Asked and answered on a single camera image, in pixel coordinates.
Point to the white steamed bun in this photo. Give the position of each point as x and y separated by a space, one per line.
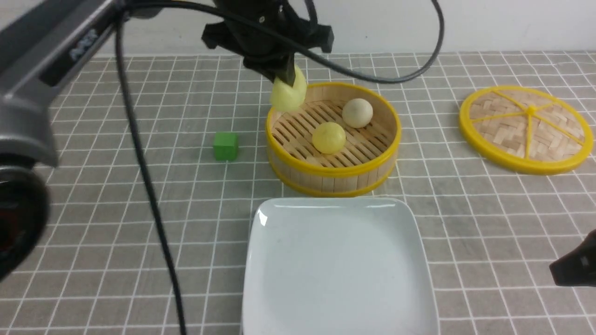
357 113

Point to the pale yellow steamed bun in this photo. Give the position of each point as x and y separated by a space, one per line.
287 98

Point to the green cube block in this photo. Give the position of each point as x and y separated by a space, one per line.
225 146

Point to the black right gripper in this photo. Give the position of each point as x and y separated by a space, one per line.
578 267

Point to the white square plate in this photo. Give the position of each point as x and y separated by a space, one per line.
352 266

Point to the bamboo steamer lid yellow rim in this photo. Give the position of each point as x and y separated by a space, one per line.
525 130

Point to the bamboo steamer basket yellow rim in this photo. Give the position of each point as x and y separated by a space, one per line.
364 163

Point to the grey checkered tablecloth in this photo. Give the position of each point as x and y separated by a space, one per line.
489 234

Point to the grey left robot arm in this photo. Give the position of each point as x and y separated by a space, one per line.
44 49

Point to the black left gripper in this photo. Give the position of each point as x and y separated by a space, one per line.
263 53

